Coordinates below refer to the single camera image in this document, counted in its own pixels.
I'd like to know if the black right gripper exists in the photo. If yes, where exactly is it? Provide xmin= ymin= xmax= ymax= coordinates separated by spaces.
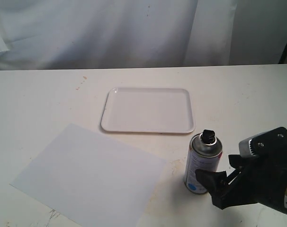
xmin=196 ymin=152 xmax=287 ymax=215

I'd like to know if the spray paint can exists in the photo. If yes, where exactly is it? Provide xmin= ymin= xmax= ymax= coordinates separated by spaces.
xmin=184 ymin=129 xmax=222 ymax=194

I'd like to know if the white plastic tray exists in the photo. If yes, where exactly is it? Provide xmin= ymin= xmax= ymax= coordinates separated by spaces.
xmin=100 ymin=87 xmax=196 ymax=134

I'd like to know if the white paper sheet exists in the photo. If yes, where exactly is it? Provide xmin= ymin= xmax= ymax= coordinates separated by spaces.
xmin=12 ymin=124 xmax=165 ymax=227

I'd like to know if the white backdrop cloth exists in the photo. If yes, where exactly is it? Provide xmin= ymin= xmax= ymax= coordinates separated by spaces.
xmin=0 ymin=0 xmax=287 ymax=70

